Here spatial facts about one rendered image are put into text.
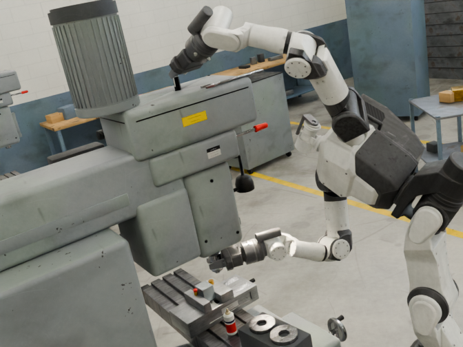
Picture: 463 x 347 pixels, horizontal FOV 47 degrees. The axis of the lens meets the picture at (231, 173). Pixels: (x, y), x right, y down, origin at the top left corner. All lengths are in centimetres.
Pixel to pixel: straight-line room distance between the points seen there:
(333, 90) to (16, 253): 102
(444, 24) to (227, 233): 857
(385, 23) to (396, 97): 102
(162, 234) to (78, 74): 56
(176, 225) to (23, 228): 47
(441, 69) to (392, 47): 277
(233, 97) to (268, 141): 491
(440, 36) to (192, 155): 877
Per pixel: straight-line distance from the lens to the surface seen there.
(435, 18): 1026
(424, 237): 186
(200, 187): 179
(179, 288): 253
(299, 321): 250
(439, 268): 197
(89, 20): 160
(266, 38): 157
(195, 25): 162
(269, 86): 662
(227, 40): 156
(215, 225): 185
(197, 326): 218
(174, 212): 173
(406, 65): 770
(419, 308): 200
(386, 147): 185
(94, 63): 161
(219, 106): 175
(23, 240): 159
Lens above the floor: 217
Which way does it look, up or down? 19 degrees down
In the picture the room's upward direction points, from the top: 11 degrees counter-clockwise
